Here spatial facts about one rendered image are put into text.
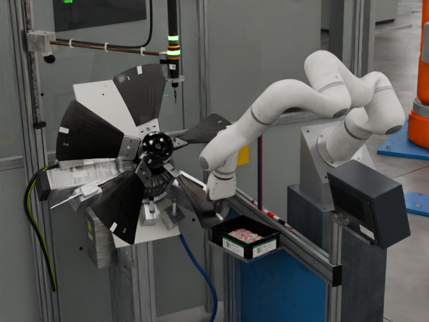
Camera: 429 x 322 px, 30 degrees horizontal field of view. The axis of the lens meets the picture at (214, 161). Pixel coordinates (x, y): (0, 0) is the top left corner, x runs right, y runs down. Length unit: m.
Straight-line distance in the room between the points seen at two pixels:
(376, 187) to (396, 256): 2.41
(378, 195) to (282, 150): 1.68
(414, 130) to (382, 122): 3.85
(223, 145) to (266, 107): 0.23
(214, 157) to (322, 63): 0.47
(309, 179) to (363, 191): 0.73
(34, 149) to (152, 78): 0.65
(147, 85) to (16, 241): 1.07
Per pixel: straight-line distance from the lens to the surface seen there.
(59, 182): 2.96
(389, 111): 2.84
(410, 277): 4.65
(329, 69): 2.54
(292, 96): 2.48
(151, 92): 3.03
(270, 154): 4.04
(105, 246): 3.33
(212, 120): 3.14
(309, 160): 3.16
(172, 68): 2.90
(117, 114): 3.24
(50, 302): 3.70
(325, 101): 2.49
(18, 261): 3.76
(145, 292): 3.28
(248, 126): 2.60
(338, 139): 3.07
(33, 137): 3.40
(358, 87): 2.66
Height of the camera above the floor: 2.15
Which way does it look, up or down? 20 degrees down
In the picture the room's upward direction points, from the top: 1 degrees counter-clockwise
